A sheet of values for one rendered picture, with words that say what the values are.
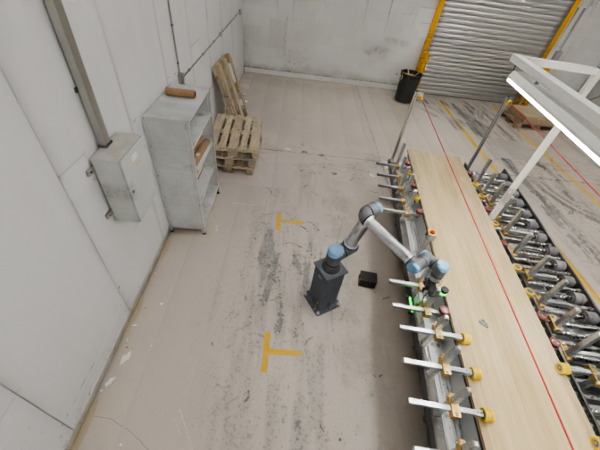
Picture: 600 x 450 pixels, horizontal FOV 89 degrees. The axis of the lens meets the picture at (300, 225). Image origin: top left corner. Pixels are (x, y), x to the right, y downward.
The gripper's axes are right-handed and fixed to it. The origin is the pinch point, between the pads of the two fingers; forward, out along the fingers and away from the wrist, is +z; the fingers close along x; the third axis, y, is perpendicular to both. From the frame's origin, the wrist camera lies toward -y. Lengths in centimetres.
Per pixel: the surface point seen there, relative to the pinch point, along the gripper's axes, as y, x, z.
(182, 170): 115, 242, 4
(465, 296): 14.5, -42.0, 11.5
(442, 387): -53, -20, 39
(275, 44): 753, 257, 29
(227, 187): 219, 230, 102
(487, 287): 28, -65, 12
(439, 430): -84, -8, 31
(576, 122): 32, -37, -136
